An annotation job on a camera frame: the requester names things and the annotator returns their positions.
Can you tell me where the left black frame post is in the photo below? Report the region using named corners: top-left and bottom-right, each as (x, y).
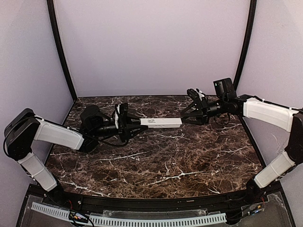
top-left (46, 0), bottom-right (78, 102)

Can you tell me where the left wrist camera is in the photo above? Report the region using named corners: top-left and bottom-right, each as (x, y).
top-left (113, 103), bottom-right (128, 129)

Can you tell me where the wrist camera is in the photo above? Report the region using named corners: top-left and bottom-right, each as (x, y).
top-left (113, 103), bottom-right (128, 129)
top-left (187, 88), bottom-right (208, 101)

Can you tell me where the black frame post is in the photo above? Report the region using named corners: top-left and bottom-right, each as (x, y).
top-left (46, 0), bottom-right (78, 102)
top-left (233, 0), bottom-right (257, 90)

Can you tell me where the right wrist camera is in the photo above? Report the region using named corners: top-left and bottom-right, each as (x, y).
top-left (187, 88), bottom-right (208, 101)

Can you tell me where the right black frame post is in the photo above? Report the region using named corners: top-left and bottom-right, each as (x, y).
top-left (233, 0), bottom-right (257, 90)

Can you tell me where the white slotted cable duct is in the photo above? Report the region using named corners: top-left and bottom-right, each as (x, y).
top-left (31, 202), bottom-right (227, 227)

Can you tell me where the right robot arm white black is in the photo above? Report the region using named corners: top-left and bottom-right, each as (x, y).
top-left (181, 78), bottom-right (303, 189)

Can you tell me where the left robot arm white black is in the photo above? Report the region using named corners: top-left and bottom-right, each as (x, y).
top-left (3, 104), bottom-right (148, 192)

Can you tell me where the white remote control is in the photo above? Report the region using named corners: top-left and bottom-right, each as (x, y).
top-left (140, 118), bottom-right (182, 129)

